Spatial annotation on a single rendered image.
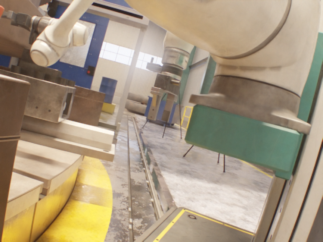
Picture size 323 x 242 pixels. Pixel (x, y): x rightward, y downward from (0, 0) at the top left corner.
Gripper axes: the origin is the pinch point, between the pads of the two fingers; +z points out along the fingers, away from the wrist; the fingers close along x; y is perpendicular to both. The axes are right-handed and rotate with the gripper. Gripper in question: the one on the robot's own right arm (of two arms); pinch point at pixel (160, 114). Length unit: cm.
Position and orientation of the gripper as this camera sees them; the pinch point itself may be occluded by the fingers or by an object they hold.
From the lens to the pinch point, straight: 89.7
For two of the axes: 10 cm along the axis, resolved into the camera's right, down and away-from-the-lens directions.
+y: 9.1, 2.7, -3.3
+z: -2.6, 9.6, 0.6
